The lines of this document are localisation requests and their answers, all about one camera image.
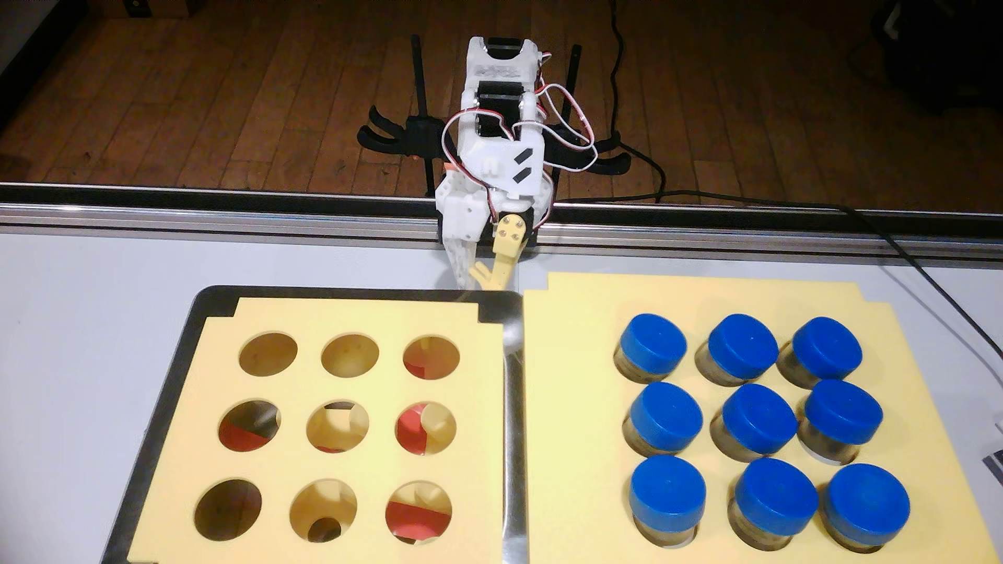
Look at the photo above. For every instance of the white gripper with motor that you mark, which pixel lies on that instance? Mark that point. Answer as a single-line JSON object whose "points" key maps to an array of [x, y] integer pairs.
{"points": [[466, 215]]}

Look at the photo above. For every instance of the blue capped clear test tube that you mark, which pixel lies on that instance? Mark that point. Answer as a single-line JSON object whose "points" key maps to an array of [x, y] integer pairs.
{"points": [[842, 411], [776, 495], [827, 346], [652, 343], [743, 343], [666, 492], [758, 415], [666, 415], [866, 501]]}

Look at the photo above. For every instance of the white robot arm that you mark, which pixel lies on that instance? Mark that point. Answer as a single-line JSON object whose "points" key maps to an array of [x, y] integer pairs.
{"points": [[501, 70]]}

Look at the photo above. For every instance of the large yellow foam rack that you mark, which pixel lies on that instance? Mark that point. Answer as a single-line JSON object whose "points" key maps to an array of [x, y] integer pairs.
{"points": [[580, 407]]}

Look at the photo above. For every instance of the yellow foam rack in tray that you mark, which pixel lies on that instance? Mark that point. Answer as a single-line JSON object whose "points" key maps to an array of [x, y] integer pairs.
{"points": [[479, 470]]}

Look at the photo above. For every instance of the metal tray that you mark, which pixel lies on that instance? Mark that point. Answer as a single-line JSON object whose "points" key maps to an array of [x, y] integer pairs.
{"points": [[168, 376]]}

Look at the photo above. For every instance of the dark bulky object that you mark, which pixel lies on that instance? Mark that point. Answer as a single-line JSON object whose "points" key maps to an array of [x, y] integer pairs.
{"points": [[940, 55]]}

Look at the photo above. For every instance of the small grey object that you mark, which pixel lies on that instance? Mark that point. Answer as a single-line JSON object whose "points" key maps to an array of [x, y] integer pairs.
{"points": [[997, 462]]}

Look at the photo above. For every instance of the aluminium table rail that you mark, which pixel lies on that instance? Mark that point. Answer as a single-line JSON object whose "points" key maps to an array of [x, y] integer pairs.
{"points": [[235, 219]]}

